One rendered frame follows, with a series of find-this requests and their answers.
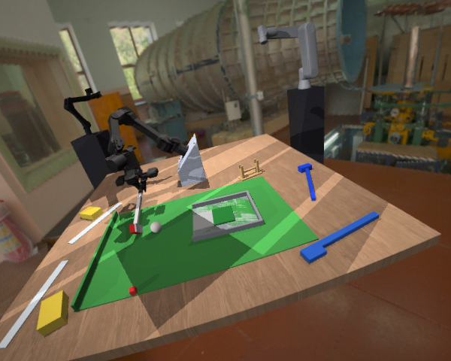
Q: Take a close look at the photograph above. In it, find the yellow rectangular block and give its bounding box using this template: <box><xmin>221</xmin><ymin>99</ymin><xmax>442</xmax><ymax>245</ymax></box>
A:
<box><xmin>79</xmin><ymin>207</ymin><xmax>104</xmax><ymax>220</ymax></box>
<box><xmin>36</xmin><ymin>290</ymin><xmax>68</xmax><ymax>336</ymax></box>

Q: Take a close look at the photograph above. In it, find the white golf ball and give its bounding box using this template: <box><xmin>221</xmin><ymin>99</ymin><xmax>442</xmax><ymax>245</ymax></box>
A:
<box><xmin>150</xmin><ymin>221</ymin><xmax>162</xmax><ymax>232</ymax></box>

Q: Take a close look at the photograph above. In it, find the green putting mat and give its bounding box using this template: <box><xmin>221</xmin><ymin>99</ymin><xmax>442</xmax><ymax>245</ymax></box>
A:
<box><xmin>78</xmin><ymin>176</ymin><xmax>319</xmax><ymax>311</ymax></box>

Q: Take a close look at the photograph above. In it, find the white flat bar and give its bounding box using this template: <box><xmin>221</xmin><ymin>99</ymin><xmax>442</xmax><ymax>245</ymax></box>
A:
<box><xmin>69</xmin><ymin>203</ymin><xmax>122</xmax><ymax>244</ymax></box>
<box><xmin>0</xmin><ymin>260</ymin><xmax>69</xmax><ymax>348</ymax></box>

